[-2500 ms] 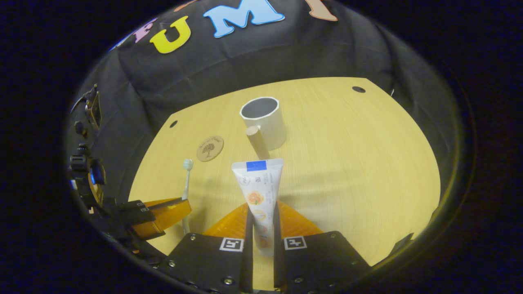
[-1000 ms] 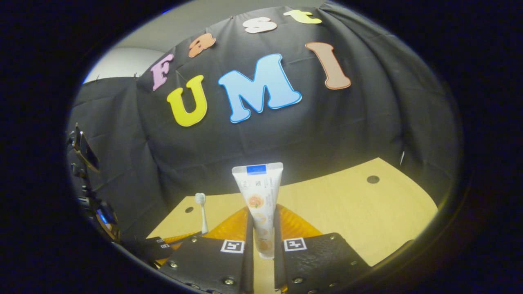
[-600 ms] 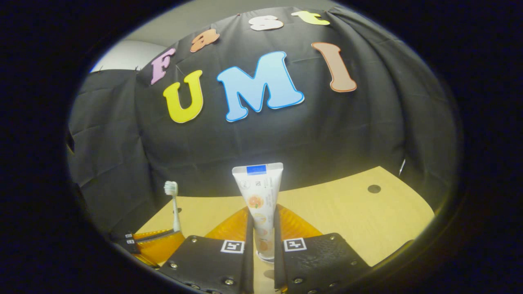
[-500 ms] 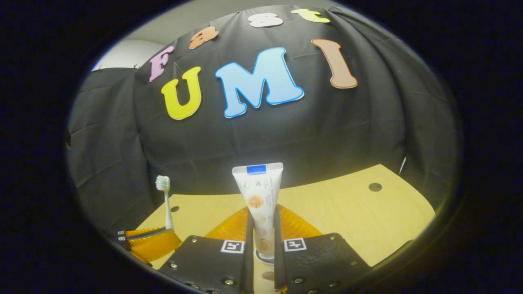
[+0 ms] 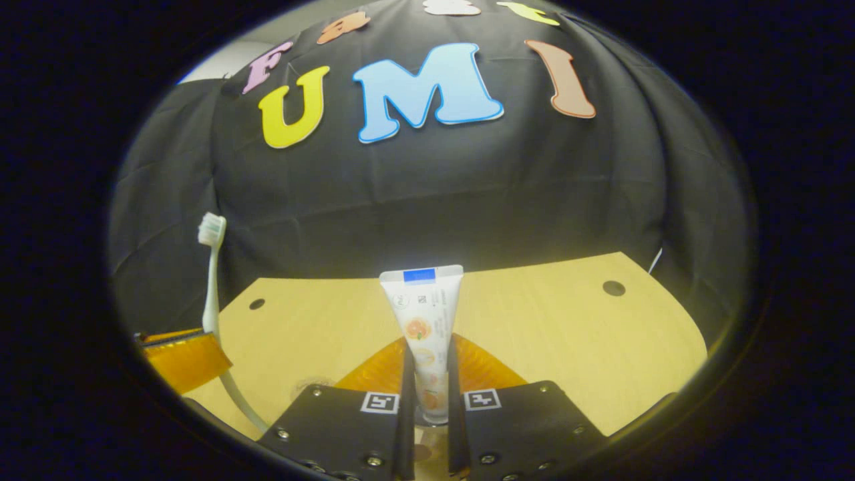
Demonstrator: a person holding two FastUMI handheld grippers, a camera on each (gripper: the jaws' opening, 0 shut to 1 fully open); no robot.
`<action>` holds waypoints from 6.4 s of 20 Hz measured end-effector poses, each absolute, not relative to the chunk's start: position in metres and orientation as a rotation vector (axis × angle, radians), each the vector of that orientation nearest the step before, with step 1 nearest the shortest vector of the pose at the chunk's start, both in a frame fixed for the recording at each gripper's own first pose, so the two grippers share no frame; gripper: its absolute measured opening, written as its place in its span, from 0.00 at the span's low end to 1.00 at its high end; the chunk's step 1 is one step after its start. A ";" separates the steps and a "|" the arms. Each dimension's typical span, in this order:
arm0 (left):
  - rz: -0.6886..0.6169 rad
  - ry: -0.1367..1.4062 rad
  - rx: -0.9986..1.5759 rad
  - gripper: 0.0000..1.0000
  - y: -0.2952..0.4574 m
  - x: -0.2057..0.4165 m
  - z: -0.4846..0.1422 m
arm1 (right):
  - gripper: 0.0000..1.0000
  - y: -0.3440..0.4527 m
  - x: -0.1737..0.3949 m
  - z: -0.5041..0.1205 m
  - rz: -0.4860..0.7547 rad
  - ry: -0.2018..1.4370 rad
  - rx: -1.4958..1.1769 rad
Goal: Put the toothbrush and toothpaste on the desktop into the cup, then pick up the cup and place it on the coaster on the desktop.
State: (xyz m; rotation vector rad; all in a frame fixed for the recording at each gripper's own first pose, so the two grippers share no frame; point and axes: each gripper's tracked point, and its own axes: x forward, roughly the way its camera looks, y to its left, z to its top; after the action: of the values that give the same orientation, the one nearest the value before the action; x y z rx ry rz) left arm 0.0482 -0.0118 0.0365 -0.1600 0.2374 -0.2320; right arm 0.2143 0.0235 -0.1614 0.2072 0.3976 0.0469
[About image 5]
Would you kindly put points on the black backdrop cloth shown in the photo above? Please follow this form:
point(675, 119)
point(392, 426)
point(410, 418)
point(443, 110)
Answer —
point(467, 200)

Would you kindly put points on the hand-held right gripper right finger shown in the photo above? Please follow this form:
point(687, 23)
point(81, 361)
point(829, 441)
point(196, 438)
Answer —
point(455, 421)

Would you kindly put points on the white toothpaste tube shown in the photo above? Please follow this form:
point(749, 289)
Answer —
point(424, 314)

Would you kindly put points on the pale green toothbrush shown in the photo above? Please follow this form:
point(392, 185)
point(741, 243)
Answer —
point(212, 287)

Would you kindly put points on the light wooden desktop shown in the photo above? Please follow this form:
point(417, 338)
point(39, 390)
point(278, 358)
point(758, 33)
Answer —
point(568, 347)

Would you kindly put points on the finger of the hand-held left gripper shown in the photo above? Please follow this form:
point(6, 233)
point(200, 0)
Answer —
point(187, 361)

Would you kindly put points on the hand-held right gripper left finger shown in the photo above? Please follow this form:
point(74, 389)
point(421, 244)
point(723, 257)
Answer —
point(406, 414)

